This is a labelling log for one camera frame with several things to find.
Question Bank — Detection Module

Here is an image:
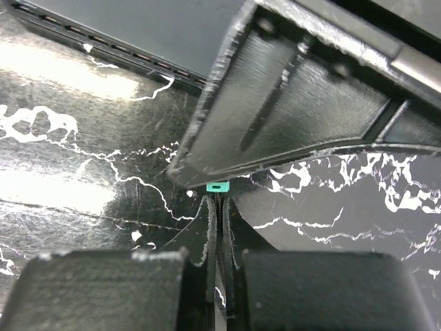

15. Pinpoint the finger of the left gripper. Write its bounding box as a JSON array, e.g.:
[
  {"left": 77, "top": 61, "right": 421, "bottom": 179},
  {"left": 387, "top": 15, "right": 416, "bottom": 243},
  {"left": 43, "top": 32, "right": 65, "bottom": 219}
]
[{"left": 168, "top": 1, "right": 440, "bottom": 188}]

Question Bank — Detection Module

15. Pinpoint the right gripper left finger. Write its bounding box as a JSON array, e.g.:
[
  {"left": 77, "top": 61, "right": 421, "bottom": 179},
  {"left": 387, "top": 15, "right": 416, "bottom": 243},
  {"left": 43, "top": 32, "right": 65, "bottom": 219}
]
[{"left": 204, "top": 194, "right": 218, "bottom": 330}]

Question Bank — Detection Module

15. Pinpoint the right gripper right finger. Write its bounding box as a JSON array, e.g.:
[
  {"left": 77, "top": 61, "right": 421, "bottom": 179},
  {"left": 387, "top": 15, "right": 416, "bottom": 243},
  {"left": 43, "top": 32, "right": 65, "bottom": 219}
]
[{"left": 220, "top": 198, "right": 236, "bottom": 330}]

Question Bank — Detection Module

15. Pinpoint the teal cable plug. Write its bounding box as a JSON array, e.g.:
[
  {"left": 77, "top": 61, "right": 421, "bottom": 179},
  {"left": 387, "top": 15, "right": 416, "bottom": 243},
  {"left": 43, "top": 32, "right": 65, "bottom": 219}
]
[{"left": 205, "top": 181, "right": 230, "bottom": 193}]

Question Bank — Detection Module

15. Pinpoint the black network switch box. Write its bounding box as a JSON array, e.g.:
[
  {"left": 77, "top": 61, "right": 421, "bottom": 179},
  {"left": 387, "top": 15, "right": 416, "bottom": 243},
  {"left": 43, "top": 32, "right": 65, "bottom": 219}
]
[{"left": 4, "top": 0, "right": 243, "bottom": 89}]

